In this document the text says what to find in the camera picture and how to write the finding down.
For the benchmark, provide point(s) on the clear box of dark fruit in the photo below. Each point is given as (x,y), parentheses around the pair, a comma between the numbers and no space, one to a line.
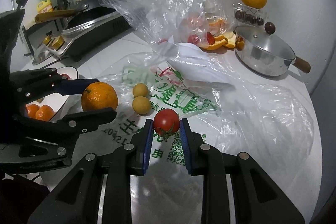
(247,15)

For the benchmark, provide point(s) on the orange peel pile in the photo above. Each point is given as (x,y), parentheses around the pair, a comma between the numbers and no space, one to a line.
(219,35)

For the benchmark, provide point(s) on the black metal rack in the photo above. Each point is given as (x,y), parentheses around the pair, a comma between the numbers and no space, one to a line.
(32,34)

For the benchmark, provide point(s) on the red cherry tomato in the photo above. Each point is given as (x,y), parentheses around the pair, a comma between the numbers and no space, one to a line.
(166,122)
(66,76)

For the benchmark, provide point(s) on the yellow small fruit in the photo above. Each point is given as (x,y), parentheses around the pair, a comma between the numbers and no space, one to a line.
(140,90)
(141,105)

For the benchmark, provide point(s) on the grey refrigerator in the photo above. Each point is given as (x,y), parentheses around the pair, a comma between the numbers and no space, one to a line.
(323,100)

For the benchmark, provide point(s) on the yellow detergent bottle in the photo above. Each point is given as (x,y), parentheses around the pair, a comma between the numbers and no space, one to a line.
(44,6)

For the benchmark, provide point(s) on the clear crumpled plastic bag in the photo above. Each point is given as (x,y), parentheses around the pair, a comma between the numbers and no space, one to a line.
(158,20)

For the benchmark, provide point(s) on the mandarin orange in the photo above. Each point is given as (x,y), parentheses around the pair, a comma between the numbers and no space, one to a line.
(99,95)
(45,113)
(32,110)

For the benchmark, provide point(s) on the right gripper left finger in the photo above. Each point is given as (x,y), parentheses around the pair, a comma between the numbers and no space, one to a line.
(97,188)

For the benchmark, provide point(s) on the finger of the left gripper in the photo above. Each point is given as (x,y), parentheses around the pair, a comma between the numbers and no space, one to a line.
(43,82)
(66,129)

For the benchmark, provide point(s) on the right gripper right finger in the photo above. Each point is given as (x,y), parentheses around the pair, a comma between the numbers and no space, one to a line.
(235,188)

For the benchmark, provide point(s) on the printed plastic bag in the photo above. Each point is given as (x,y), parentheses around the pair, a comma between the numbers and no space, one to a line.
(266,120)

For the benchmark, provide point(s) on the steel pot lid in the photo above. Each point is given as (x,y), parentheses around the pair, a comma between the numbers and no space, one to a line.
(41,54)

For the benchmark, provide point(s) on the small steel saucepan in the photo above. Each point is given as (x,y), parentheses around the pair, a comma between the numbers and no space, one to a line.
(262,51)

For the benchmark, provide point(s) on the black wok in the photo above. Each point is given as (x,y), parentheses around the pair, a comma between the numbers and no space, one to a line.
(83,12)

